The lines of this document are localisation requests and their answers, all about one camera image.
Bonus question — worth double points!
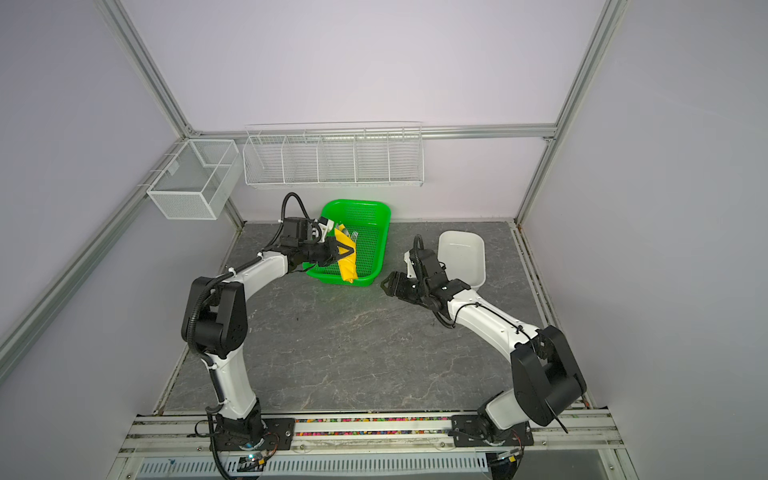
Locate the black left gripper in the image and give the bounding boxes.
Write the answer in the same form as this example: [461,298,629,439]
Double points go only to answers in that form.
[299,237,354,267]

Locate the yellow paper napkin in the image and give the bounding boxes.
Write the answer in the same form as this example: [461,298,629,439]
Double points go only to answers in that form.
[334,224,358,283]

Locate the green plastic basket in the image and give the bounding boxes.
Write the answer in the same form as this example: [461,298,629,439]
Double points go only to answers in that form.
[307,199,391,287]

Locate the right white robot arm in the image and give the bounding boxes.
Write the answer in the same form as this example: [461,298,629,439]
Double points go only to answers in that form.
[381,235,587,446]

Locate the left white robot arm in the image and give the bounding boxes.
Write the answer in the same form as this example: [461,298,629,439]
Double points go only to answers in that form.
[181,192,356,449]

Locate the white plastic tray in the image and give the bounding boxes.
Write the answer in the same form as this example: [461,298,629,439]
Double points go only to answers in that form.
[438,230,486,290]

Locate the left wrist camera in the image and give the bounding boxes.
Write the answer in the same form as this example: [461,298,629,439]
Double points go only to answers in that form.
[309,216,335,243]

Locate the white wire wall rack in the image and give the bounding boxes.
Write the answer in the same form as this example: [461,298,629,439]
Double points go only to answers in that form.
[243,121,425,188]

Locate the white mesh wall box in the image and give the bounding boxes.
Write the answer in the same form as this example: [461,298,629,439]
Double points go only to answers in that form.
[148,139,244,220]

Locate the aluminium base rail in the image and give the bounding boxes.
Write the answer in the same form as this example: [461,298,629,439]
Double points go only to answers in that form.
[108,409,637,479]

